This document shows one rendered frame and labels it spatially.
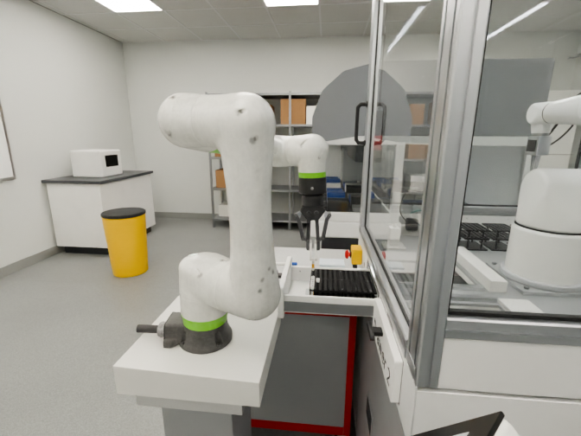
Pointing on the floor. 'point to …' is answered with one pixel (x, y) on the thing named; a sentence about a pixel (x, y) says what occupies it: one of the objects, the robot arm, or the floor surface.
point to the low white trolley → (309, 366)
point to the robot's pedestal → (201, 417)
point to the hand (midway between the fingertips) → (313, 250)
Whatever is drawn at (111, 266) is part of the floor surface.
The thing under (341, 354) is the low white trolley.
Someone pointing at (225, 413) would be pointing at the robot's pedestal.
